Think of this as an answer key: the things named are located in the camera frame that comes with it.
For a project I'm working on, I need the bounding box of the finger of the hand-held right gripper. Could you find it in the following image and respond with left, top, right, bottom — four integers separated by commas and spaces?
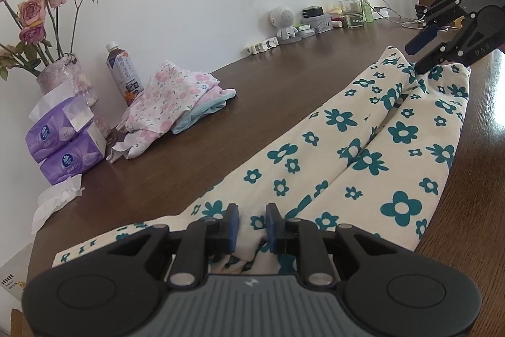
406, 0, 454, 55
414, 15, 480, 75

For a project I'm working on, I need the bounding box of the dried rose bouquet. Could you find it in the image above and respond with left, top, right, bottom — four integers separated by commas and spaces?
0, 0, 105, 81

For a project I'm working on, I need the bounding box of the cream teal floral garment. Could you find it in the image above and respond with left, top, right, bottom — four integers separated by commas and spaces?
51, 46, 472, 274

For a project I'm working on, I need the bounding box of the white robot speaker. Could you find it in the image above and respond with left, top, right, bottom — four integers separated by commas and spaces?
269, 5, 301, 45

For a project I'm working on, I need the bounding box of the crumpled white tissue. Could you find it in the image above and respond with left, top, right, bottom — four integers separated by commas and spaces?
32, 179, 85, 235

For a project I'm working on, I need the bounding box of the pink glass vase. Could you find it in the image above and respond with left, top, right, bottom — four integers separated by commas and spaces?
37, 54, 113, 140

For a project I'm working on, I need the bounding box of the white clip row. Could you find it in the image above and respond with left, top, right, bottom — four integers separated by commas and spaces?
245, 38, 280, 55

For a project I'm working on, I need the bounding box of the pink floral garment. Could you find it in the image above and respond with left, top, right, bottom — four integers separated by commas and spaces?
106, 61, 222, 164

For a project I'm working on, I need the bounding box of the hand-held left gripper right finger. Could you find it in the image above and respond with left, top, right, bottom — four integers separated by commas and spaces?
265, 204, 399, 288

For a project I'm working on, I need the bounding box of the white cable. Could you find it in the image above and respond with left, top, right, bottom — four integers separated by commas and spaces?
357, 0, 450, 32

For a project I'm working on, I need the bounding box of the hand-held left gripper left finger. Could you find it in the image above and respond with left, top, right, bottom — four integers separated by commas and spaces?
106, 204, 240, 288

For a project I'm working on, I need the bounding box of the pink and teal folded garment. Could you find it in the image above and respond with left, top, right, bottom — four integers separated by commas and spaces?
170, 86, 237, 135

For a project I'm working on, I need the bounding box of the white cardboard box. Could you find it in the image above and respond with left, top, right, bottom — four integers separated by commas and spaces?
0, 242, 34, 306

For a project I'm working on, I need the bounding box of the tea bottle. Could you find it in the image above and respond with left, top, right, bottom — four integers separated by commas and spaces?
105, 41, 143, 108

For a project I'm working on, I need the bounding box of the glass cup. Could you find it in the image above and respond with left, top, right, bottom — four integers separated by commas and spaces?
339, 0, 364, 30

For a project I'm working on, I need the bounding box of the open purple tissue pack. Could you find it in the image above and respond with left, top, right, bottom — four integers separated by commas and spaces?
25, 82, 95, 164

